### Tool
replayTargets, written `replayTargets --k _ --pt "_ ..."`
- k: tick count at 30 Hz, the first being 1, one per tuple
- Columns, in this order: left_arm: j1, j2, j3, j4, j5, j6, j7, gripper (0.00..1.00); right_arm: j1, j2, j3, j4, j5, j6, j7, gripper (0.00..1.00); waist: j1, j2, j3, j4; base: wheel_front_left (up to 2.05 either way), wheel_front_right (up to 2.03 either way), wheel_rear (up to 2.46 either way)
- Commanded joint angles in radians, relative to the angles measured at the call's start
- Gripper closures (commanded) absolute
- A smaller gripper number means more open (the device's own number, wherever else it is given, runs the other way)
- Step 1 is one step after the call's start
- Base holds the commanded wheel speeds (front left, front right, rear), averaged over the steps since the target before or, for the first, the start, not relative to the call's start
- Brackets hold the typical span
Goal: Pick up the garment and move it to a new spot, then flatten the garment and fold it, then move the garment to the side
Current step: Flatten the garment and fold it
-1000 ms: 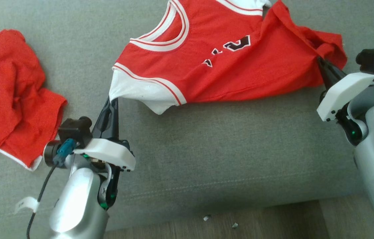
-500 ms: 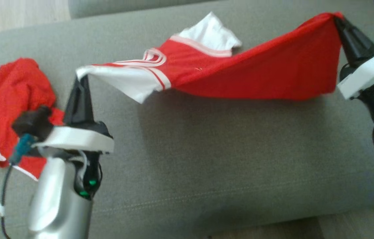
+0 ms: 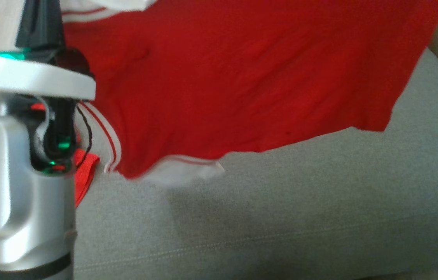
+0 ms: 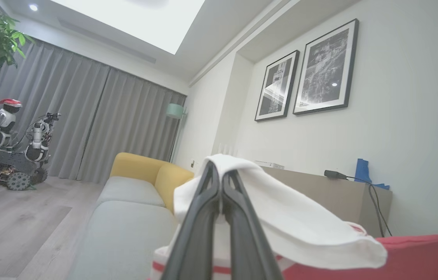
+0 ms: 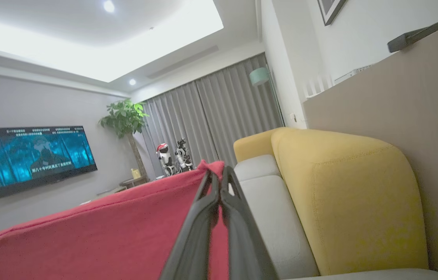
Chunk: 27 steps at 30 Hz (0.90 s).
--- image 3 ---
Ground grey fabric sofa seat cushion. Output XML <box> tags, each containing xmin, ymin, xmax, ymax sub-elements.
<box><xmin>0</xmin><ymin>47</ymin><xmax>438</xmax><ymax>280</ymax></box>

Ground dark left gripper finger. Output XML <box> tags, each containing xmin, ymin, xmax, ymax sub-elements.
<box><xmin>15</xmin><ymin>0</ymin><xmax>40</xmax><ymax>49</ymax></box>
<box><xmin>39</xmin><ymin>0</ymin><xmax>66</xmax><ymax>53</ymax></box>

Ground red T-shirt with white sleeves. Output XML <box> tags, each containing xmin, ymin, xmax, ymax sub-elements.
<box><xmin>61</xmin><ymin>0</ymin><xmax>438</xmax><ymax>189</ymax></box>

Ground red shorts with white stripes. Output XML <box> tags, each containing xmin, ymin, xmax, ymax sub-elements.
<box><xmin>74</xmin><ymin>149</ymin><xmax>100</xmax><ymax>208</ymax></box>

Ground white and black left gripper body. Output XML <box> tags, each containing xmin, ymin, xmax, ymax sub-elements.
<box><xmin>0</xmin><ymin>49</ymin><xmax>96</xmax><ymax>101</ymax></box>

